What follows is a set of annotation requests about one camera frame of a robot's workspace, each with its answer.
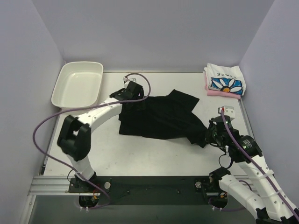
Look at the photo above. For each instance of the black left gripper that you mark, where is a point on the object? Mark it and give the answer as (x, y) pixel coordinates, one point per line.
(137, 94)

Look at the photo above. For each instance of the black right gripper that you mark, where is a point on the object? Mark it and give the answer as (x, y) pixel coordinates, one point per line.
(210, 134)

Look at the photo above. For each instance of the black t shirt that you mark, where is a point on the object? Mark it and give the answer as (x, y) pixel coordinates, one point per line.
(164, 117)

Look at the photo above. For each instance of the white plastic bin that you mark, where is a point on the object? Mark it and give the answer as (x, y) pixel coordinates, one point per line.
(78, 85)

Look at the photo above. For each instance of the white daisy print t shirt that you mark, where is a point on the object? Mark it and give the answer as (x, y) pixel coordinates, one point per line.
(225, 79)

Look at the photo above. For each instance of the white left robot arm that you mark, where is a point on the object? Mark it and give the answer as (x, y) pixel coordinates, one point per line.
(75, 136)

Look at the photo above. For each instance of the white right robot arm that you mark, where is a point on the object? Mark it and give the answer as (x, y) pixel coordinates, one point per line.
(269, 204)

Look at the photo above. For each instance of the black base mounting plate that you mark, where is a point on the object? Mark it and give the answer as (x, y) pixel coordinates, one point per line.
(148, 190)

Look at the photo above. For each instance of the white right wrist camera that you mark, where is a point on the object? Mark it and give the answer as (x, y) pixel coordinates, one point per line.
(227, 111)

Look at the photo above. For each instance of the aluminium front rail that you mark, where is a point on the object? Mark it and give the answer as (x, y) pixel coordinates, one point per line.
(49, 186)

